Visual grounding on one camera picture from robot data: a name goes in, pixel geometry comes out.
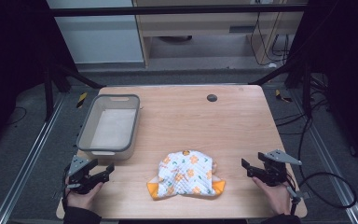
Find person's right hand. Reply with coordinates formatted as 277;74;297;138
252;175;294;217

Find bundle of black floor cables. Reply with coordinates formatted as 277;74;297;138
274;74;331;136

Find aluminium floor rail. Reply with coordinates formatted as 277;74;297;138
290;88;358;224
0;92;67;224

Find yellow and black tape strip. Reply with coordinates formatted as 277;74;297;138
274;89;294;104
76;91;89;109

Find thin black floor cable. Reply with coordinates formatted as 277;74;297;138
5;105;28;127

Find grey rimmed plastic bin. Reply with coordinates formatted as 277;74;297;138
76;93;142;161

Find black metal stand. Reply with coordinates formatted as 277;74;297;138
249;59;313;118
41;62;107;123

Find light wooden desk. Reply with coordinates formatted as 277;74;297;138
132;0;307;68

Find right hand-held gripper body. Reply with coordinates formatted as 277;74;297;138
251;148;303;188

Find black horizontal bar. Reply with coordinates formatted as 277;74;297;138
48;4;309;18

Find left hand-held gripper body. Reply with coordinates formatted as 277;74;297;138
64;154;104;195

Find white quilted baby garment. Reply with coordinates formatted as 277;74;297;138
145;149;227;201

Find person's left hand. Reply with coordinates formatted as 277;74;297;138
65;181;104;212

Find white cabinet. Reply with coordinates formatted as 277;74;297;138
46;0;145;64

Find dark curtain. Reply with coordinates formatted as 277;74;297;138
287;0;358;171
0;0;77;157

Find black looped cable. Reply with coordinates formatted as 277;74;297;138
297;116;358;210

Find grey clamp with black rod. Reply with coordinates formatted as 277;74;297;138
285;185;310;216

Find black hanging cables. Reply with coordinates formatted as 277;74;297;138
249;11;292;67

